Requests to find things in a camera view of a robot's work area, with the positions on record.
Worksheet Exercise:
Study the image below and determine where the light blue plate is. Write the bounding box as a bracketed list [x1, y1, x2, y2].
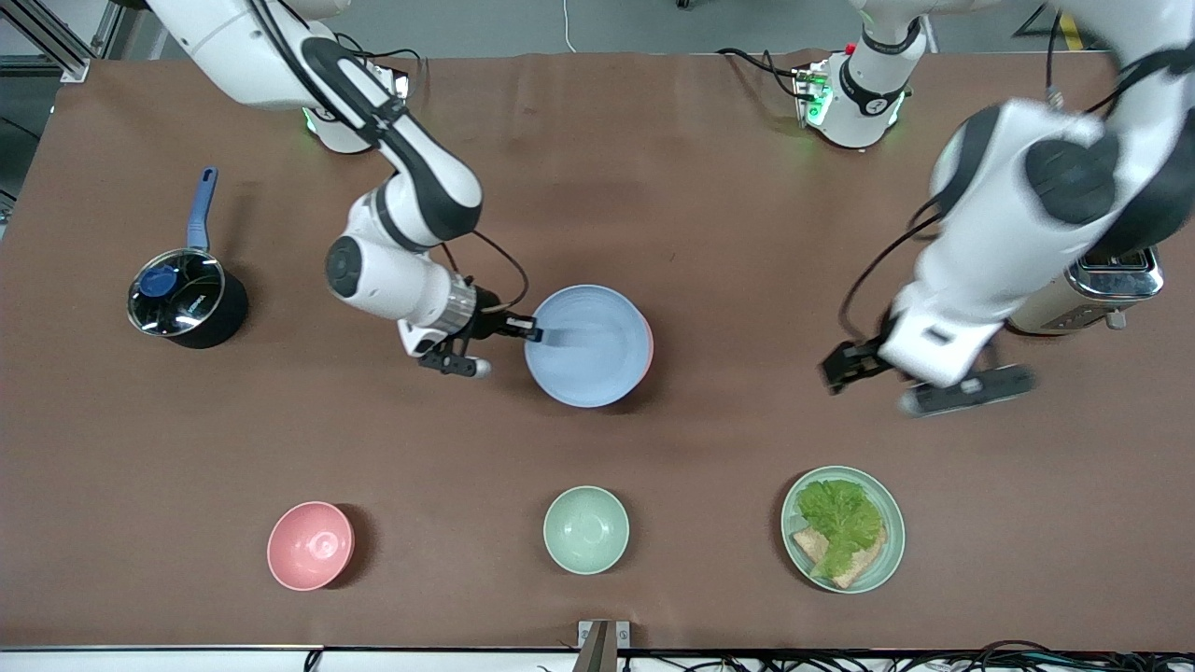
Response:
[523, 285, 652, 410]

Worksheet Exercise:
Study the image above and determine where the pink plate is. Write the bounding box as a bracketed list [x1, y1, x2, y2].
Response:
[631, 308, 655, 393]

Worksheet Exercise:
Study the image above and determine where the green lettuce leaf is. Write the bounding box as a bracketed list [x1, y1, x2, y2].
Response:
[795, 479, 885, 580]

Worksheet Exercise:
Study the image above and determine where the brown bread slice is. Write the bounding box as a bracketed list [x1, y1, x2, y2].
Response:
[792, 525, 889, 590]

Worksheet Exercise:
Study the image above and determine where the brown table cover mat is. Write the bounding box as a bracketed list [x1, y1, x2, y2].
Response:
[0, 51, 1195, 651]

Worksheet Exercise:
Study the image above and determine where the green plate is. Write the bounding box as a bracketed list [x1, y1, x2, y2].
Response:
[780, 465, 907, 595]

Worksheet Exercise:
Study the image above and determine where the small green bowl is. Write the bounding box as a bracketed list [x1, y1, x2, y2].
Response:
[543, 485, 630, 576]

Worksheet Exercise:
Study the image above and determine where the silver toaster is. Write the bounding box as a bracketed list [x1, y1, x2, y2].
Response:
[1006, 245, 1166, 337]

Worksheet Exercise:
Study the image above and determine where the small pink bowl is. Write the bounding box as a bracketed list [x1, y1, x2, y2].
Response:
[267, 501, 356, 592]

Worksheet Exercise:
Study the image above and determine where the glass lid blue knob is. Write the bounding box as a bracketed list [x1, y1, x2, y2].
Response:
[128, 248, 227, 337]

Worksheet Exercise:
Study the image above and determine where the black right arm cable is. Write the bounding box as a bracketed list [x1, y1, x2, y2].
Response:
[245, 0, 530, 318]

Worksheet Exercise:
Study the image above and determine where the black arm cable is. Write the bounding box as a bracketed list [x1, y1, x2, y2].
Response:
[245, 0, 530, 318]
[837, 9, 1195, 348]

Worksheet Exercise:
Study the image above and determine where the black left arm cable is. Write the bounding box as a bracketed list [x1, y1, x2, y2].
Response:
[837, 9, 1195, 348]

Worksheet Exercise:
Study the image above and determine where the black saucepan blue handle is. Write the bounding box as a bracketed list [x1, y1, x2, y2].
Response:
[128, 166, 250, 351]

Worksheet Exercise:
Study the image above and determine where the black base cable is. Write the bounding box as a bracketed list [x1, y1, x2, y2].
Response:
[717, 47, 811, 99]
[336, 33, 429, 94]

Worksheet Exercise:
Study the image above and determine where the black floor cable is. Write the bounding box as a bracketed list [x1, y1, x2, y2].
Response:
[966, 638, 1195, 672]
[616, 651, 963, 672]

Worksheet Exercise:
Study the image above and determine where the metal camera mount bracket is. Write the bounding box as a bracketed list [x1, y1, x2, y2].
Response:
[577, 620, 632, 672]

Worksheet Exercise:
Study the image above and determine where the aluminium frame profile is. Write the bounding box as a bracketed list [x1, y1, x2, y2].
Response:
[0, 0, 127, 85]

